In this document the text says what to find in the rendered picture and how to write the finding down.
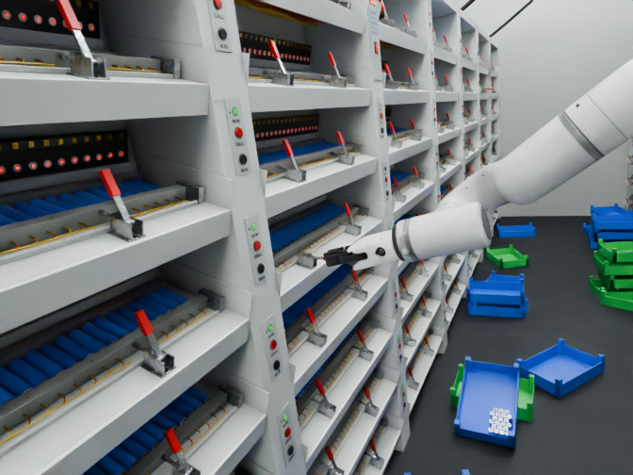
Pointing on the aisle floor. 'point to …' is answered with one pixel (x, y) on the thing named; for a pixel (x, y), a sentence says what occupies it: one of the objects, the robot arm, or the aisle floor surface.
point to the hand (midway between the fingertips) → (335, 256)
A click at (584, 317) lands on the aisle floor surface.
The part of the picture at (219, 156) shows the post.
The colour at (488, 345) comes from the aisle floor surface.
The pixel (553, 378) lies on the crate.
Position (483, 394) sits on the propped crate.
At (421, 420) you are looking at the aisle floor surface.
